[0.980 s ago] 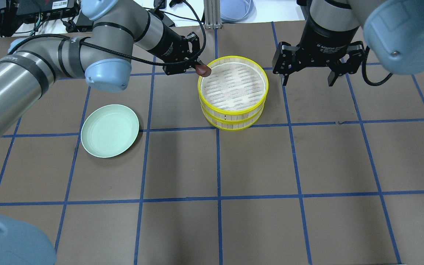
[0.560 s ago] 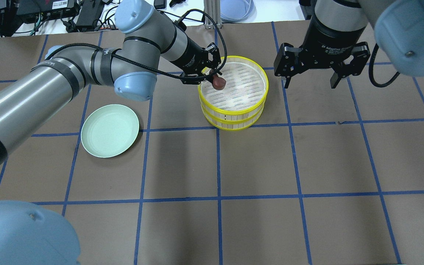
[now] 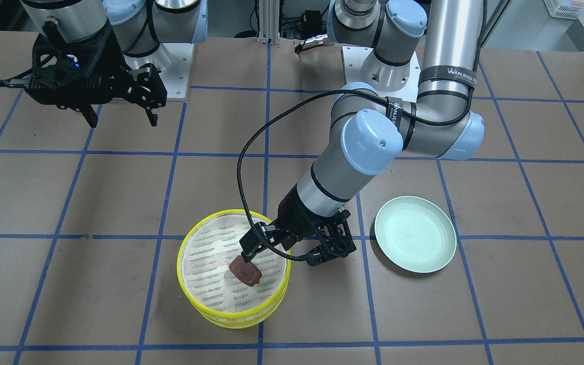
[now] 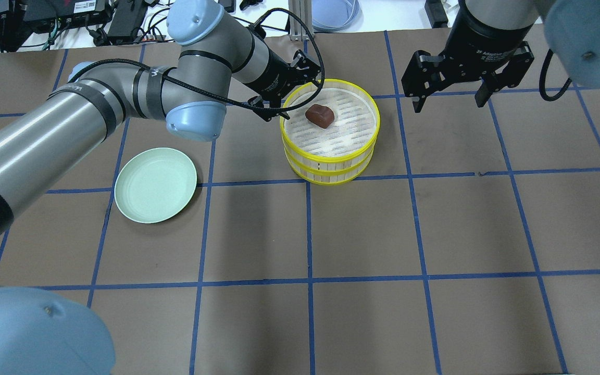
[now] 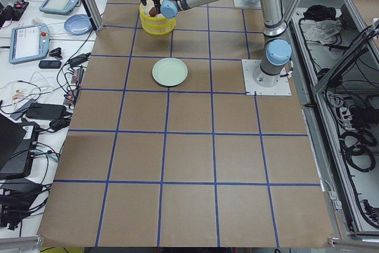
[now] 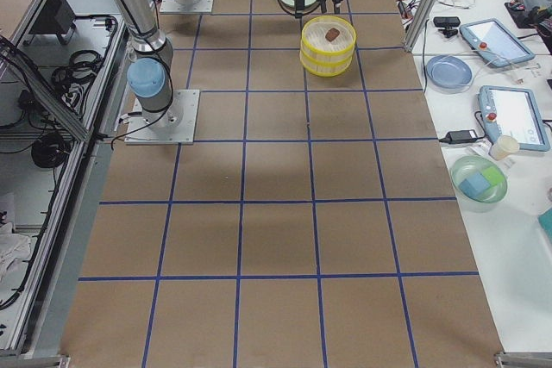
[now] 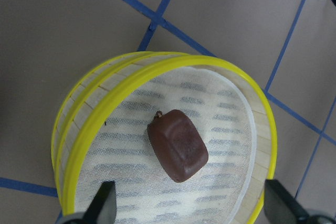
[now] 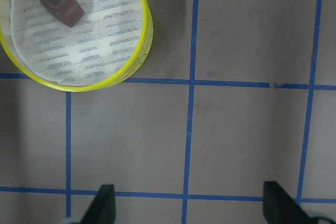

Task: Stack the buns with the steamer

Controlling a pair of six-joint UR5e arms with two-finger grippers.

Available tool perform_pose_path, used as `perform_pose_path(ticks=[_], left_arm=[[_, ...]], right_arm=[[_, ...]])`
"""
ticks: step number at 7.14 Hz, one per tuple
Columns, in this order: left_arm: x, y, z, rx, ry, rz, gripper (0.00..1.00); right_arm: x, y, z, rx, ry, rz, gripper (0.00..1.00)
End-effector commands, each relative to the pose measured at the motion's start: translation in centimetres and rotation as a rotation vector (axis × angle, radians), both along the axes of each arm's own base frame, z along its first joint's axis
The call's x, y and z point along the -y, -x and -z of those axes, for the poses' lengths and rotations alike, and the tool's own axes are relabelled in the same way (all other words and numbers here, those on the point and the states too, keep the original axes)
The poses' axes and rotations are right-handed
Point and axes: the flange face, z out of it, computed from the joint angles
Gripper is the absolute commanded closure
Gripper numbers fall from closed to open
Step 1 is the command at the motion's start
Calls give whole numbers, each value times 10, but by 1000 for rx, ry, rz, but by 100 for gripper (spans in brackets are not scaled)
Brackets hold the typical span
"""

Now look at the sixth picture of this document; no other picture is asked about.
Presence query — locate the dark red bun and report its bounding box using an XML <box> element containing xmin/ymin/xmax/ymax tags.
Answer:
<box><xmin>325</xmin><ymin>28</ymin><xmax>341</xmax><ymax>42</ymax></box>

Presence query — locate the teach pendant far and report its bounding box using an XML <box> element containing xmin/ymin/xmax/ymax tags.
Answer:
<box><xmin>459</xmin><ymin>18</ymin><xmax>535</xmax><ymax>67</ymax></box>

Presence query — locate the teach pendant near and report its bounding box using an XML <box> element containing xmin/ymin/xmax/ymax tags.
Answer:
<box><xmin>478</xmin><ymin>85</ymin><xmax>551</xmax><ymax>152</ymax></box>

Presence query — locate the yellow steamer basket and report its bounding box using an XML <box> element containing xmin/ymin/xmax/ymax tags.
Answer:
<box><xmin>300</xmin><ymin>16</ymin><xmax>357</xmax><ymax>63</ymax></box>

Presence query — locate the white paper cup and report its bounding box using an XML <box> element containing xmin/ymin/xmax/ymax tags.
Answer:
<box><xmin>489</xmin><ymin>135</ymin><xmax>520</xmax><ymax>160</ymax></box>

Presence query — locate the black power adapter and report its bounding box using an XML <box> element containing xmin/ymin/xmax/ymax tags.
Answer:
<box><xmin>439</xmin><ymin>129</ymin><xmax>484</xmax><ymax>145</ymax></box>

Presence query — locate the green bowl with sponges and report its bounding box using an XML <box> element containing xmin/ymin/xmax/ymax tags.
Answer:
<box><xmin>449</xmin><ymin>155</ymin><xmax>508</xmax><ymax>212</ymax></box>

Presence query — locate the blue plate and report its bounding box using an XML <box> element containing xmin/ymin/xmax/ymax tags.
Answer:
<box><xmin>425</xmin><ymin>55</ymin><xmax>473</xmax><ymax>90</ymax></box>

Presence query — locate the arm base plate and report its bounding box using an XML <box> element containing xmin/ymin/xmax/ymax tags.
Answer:
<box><xmin>160</xmin><ymin>0</ymin><xmax>214</xmax><ymax>15</ymax></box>
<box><xmin>124</xmin><ymin>90</ymin><xmax>200</xmax><ymax>145</ymax></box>

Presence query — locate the black phone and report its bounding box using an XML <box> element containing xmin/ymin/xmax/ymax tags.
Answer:
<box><xmin>433</xmin><ymin>16</ymin><xmax>461</xmax><ymax>28</ymax></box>

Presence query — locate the teach pendant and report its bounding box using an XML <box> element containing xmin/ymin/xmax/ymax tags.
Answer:
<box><xmin>459</xmin><ymin>18</ymin><xmax>535</xmax><ymax>67</ymax></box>
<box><xmin>478</xmin><ymin>85</ymin><xmax>551</xmax><ymax>152</ymax></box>

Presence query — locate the white crumpled cloth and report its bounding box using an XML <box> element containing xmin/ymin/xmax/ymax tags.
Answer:
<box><xmin>0</xmin><ymin>193</ymin><xmax>34</xmax><ymax>283</ymax></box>

